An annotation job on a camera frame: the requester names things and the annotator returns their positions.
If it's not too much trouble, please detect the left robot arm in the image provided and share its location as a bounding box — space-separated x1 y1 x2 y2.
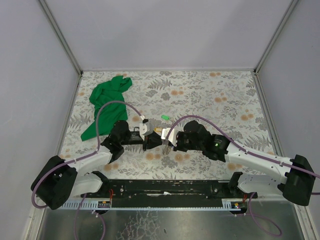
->
30 119 163 210

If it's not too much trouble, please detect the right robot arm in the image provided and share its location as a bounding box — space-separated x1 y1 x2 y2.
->
165 120 316 206

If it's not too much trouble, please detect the green cloth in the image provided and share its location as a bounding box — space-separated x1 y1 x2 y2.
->
80 75 132 142

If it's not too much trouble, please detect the light green key tag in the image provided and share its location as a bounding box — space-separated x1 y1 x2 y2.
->
161 115 170 120

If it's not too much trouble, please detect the floral table mat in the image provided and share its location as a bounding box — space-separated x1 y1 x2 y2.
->
51 70 288 181

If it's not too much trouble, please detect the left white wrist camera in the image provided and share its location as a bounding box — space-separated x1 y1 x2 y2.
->
139 119 153 139

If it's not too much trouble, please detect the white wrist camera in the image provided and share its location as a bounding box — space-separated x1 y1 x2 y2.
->
139 119 153 139
160 127 179 147

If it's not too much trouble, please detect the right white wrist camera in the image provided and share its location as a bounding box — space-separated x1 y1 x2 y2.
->
160 127 179 147

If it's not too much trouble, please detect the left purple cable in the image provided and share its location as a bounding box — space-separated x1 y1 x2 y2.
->
31 101 148 209

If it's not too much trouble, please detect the aluminium frame rail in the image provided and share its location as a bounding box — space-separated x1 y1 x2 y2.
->
34 179 308 201

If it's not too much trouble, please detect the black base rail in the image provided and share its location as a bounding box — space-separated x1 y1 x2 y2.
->
86 179 258 210

